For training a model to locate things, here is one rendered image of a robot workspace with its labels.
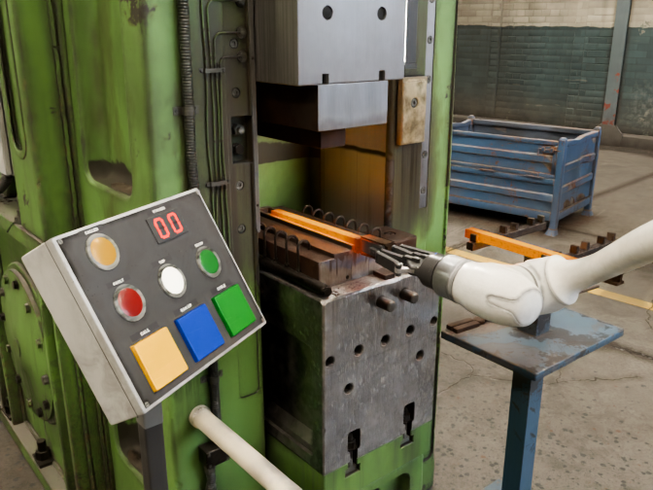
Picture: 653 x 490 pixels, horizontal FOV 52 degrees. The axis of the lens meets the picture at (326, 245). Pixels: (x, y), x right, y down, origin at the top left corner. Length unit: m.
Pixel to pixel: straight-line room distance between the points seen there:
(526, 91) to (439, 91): 8.11
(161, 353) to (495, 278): 0.61
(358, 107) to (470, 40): 8.98
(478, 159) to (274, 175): 3.58
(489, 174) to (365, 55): 3.94
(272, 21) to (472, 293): 0.67
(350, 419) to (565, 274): 0.62
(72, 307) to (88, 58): 0.84
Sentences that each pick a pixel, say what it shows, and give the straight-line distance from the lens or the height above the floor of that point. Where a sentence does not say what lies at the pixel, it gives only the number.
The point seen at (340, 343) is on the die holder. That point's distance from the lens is 1.52.
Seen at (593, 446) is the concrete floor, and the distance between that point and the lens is 2.77.
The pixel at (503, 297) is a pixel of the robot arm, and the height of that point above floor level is 1.02.
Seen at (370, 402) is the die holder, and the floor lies 0.61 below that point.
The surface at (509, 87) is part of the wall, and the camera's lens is 10.11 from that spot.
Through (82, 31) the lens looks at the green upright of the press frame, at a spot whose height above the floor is 1.47.
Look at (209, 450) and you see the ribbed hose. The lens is 1.65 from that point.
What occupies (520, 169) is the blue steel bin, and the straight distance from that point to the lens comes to 5.26.
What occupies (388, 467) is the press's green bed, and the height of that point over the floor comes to 0.39.
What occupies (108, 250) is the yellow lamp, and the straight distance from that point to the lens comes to 1.05.
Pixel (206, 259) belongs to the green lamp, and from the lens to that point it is 1.18.
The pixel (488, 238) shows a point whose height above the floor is 0.97.
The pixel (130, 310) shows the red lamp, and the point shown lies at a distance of 1.03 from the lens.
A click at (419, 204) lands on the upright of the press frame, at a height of 1.01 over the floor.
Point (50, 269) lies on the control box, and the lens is 1.03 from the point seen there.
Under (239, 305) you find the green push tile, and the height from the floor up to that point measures 1.01.
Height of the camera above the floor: 1.48
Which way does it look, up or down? 18 degrees down
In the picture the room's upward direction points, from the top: straight up
